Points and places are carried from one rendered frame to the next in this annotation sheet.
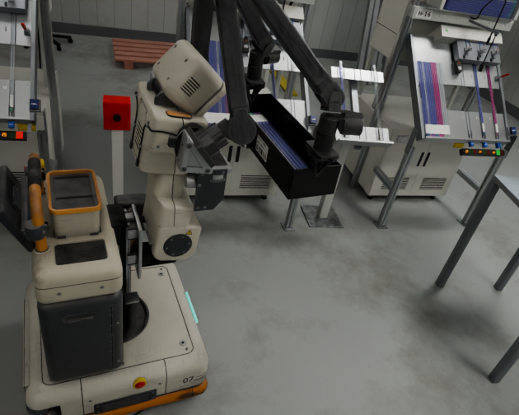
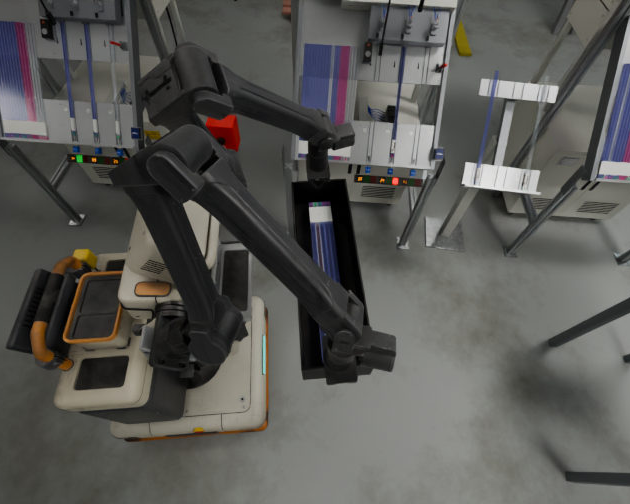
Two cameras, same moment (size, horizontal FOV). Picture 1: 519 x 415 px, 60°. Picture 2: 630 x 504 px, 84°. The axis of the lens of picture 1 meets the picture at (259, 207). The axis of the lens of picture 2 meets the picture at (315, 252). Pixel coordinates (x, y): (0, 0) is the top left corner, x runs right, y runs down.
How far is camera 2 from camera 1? 1.06 m
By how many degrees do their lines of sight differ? 28
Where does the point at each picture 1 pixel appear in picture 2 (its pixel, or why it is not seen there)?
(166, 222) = not seen: hidden behind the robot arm
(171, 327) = (237, 378)
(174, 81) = (131, 259)
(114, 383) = (176, 428)
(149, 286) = not seen: hidden behind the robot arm
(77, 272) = (91, 402)
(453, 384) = (519, 471)
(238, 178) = (359, 188)
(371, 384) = (428, 449)
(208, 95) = not seen: hidden behind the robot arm
